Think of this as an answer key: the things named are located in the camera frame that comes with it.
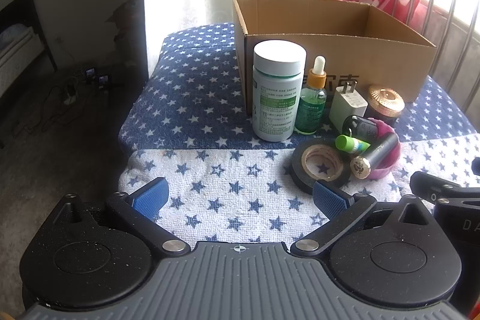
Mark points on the black car key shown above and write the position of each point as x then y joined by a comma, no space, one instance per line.
360,127

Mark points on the white pill bottle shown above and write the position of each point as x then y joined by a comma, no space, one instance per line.
277,95

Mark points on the gold lid jar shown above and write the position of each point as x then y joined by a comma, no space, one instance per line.
386,97

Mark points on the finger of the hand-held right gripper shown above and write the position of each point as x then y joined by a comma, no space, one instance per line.
431,187

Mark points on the small black camera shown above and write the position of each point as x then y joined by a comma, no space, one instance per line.
102,81
90,73

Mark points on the green dropper bottle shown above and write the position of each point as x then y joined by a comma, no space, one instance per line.
309,110

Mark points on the brown cardboard box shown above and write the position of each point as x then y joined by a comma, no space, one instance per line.
375,57

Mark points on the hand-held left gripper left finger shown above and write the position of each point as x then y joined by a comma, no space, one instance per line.
152,194

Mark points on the white charger plug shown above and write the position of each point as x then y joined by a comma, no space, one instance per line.
347,104

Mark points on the white power strip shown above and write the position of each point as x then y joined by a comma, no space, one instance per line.
69,98

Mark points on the blue white star blanket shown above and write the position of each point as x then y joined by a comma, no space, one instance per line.
225,192

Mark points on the white mattress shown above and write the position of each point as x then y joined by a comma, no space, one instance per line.
15,57

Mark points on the black lipstick tube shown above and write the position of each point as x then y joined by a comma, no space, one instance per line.
378,151

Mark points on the green lip balm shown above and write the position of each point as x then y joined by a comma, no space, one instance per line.
348,143

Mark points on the pink plastic lid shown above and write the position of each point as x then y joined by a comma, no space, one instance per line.
390,166

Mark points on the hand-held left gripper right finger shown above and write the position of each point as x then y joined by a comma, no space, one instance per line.
328,198

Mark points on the dark bed frame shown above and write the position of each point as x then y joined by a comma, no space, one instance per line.
39,24

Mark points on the black tape roll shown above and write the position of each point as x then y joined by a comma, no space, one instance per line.
300,170

